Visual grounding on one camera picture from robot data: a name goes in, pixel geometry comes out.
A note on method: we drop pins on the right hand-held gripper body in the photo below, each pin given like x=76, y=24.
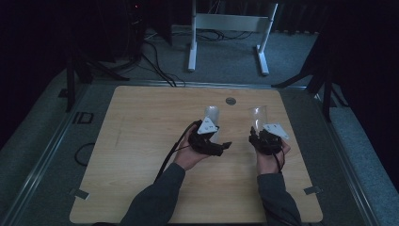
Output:
x=268, y=144

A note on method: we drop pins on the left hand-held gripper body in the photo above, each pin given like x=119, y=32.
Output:
x=202, y=142

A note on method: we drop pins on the single clear plastic cup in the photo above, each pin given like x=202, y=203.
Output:
x=258, y=116

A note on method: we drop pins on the stack of clear plastic cups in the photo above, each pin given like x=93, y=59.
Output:
x=212, y=114

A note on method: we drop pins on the person's right hand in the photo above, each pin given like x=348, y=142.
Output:
x=266, y=163

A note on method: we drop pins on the person's left hand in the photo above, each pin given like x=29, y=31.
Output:
x=188, y=157

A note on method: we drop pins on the grey round table grommet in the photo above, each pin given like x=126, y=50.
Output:
x=230, y=101

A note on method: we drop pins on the grey tape strip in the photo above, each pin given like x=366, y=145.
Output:
x=79, y=194
x=312, y=190

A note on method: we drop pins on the black tripod stand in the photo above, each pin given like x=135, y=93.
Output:
x=326, y=94
x=70, y=84

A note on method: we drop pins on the dark equipment rack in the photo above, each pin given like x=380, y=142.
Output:
x=125, y=31

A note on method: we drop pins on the white metal stand frame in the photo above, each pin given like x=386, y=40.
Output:
x=230, y=22

